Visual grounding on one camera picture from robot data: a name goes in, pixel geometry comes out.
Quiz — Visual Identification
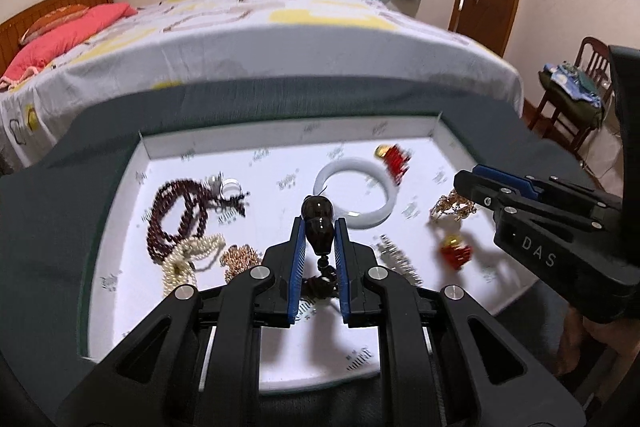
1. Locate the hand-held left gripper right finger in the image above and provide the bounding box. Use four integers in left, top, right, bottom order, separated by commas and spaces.
334, 217, 586, 427

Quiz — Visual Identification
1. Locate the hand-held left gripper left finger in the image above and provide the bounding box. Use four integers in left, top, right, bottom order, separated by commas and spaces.
55, 217, 307, 427

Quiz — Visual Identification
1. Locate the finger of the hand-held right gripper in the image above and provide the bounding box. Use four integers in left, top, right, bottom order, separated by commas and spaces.
454, 170, 604, 244
472, 164, 622, 219

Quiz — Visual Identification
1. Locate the gold pearl jewelry cluster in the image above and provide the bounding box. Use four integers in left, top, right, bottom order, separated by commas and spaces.
429, 189, 481, 223

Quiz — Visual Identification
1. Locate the dark gourd pendant with cord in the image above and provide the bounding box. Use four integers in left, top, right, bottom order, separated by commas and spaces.
300, 195, 337, 303

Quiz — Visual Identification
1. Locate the silver brooch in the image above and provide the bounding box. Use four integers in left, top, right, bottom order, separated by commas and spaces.
377, 234, 421, 285

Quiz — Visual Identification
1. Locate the gold chain bracelet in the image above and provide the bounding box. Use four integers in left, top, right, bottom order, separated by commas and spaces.
220, 244, 263, 283

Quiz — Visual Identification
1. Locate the red tassel gold charm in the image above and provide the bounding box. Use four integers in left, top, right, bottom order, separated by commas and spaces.
374, 143, 413, 180
439, 232, 473, 269

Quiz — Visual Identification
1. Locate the white jade bangle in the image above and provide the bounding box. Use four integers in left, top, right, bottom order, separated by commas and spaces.
313, 157, 403, 230

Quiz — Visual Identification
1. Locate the pearl necklace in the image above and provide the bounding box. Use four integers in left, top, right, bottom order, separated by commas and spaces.
161, 233, 227, 298

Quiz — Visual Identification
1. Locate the green box with white lining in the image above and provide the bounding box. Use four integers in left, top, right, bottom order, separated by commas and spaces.
75, 112, 543, 395

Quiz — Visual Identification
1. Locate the dark red bead bracelet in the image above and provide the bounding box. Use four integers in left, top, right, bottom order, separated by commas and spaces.
146, 178, 221, 265

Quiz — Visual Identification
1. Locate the person's right hand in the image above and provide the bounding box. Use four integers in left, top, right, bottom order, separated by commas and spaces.
554, 306, 638, 375

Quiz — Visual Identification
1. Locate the pile of clothes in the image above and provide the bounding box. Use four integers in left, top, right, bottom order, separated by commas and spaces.
539, 62, 613, 128

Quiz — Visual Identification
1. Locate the wooden chair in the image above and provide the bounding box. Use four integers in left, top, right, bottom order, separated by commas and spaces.
527, 37, 618, 158

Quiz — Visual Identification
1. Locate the bed with printed sheet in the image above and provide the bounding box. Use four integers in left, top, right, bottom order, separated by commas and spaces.
0, 0, 525, 168

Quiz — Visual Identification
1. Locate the pink pillow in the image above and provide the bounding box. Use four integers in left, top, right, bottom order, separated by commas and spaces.
0, 3, 138, 80

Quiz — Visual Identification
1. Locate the orange patterned pillow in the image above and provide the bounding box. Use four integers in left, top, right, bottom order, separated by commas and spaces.
19, 4, 91, 45

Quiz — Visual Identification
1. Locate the wooden headboard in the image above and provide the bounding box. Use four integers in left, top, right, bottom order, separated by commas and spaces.
0, 0, 115, 68

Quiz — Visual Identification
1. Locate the silver ring trinket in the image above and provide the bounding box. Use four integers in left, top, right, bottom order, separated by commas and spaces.
205, 174, 251, 214

